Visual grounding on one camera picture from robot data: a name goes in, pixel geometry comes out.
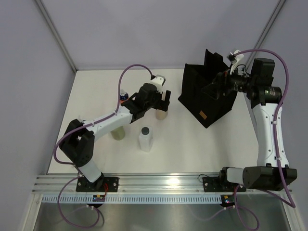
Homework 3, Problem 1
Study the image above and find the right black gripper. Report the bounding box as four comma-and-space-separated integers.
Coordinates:
202, 64, 257, 100

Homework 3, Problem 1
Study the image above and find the beige pump bottle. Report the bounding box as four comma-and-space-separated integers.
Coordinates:
155, 109, 168, 120

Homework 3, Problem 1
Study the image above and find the black canvas bag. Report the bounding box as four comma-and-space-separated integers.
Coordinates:
178, 49, 237, 128

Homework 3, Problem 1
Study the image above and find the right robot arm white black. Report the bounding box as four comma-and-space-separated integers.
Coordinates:
203, 58, 297, 191

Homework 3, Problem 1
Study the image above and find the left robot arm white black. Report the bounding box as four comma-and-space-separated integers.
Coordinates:
59, 83, 171, 192

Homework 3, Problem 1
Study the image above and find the white bottle grey cap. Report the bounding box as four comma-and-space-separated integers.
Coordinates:
139, 126, 153, 152

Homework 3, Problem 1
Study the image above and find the orange bottle blue pump top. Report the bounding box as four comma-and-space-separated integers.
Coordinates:
119, 89, 129, 104

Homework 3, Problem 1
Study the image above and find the green frosted bottle beige cap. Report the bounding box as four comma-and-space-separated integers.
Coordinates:
111, 126, 126, 141

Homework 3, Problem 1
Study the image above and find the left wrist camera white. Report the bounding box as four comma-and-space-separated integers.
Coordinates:
150, 75, 166, 88

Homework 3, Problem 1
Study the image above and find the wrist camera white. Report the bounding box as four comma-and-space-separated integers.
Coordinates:
150, 75, 166, 88
227, 50, 244, 74

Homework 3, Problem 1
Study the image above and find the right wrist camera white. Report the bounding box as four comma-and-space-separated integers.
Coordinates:
227, 50, 244, 74

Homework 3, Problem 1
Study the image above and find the aluminium mounting rail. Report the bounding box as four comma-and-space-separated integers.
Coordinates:
31, 173, 293, 195

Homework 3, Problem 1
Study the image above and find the white slotted cable duct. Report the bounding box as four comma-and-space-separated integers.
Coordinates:
42, 194, 222, 204

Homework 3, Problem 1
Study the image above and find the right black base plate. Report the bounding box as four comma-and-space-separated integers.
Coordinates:
202, 177, 238, 193

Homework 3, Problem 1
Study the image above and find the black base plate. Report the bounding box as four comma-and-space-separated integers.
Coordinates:
202, 177, 238, 193
76, 177, 119, 193

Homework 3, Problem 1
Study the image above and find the right aluminium corner post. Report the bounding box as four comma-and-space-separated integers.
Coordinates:
242, 0, 289, 73

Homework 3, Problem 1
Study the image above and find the aluminium corner post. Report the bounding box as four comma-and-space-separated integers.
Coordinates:
242, 0, 289, 73
33, 0, 78, 74

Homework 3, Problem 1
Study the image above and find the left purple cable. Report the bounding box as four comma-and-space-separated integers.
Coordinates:
53, 64, 154, 228

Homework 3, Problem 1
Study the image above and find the purple cable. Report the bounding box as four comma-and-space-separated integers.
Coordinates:
192, 49, 296, 228
53, 64, 154, 228

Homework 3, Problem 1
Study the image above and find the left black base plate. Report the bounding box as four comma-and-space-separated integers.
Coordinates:
76, 177, 119, 193

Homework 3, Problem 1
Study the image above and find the left aluminium corner post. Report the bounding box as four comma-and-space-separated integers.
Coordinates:
33, 0, 78, 74

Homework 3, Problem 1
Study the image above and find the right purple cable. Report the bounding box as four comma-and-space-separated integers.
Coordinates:
192, 49, 296, 228

